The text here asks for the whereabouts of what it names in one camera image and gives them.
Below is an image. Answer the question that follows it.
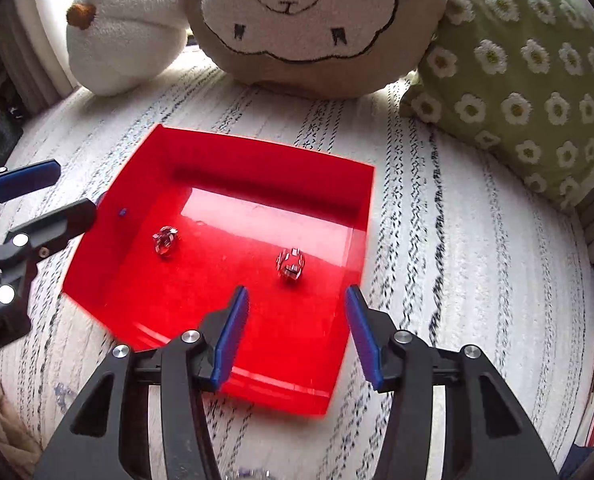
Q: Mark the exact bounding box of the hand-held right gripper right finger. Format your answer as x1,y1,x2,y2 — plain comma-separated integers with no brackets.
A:
344,284,560,480

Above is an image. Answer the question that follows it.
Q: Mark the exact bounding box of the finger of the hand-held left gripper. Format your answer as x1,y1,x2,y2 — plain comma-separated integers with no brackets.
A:
0,191,108,357
0,159,62,212

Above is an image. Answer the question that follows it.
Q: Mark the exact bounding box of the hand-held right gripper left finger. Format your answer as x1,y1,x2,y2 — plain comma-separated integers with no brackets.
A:
33,285,250,480

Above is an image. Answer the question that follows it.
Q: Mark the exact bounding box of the silver jewelry piece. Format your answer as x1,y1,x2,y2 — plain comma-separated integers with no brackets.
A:
152,226,179,259
276,246,306,283

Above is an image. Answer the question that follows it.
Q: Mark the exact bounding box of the red plastic tray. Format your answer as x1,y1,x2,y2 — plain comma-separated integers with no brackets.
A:
62,124,376,417

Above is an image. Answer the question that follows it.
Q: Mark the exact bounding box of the white black-striped blanket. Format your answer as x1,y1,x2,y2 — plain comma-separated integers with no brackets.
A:
0,52,594,480

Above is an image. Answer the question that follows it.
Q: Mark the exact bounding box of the white ribbed headboard panel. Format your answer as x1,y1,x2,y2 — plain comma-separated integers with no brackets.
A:
0,0,102,111

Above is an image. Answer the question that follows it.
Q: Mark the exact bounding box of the white pumpkin plush pillow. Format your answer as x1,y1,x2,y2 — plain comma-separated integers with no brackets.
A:
66,0,194,97

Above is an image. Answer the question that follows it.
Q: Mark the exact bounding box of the beige fuzzy cloth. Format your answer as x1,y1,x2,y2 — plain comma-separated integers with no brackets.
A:
0,360,44,480

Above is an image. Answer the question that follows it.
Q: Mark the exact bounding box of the beige sheep face pillow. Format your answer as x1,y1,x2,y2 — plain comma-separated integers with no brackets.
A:
186,0,450,101

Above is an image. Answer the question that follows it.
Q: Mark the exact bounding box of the green daisy pattern pillow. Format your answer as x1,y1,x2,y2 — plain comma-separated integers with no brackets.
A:
398,0,594,211

